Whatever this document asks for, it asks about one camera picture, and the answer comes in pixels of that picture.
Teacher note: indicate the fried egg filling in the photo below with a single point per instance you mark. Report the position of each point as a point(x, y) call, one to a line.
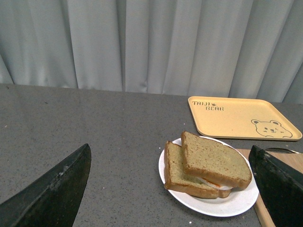
point(216, 186)

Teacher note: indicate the white plate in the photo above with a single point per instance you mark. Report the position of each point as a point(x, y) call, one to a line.
point(238, 202)

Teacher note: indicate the bread slice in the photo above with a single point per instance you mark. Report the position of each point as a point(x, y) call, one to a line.
point(217, 163)
point(177, 180)

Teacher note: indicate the grey curtain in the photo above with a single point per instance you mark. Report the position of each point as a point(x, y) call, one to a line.
point(223, 48)

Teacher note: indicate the yellow bear tray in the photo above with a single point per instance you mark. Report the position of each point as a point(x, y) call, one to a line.
point(236, 118)

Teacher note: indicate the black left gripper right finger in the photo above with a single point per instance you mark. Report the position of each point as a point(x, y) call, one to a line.
point(280, 187)

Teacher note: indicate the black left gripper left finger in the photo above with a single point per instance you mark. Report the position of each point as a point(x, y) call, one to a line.
point(52, 200)

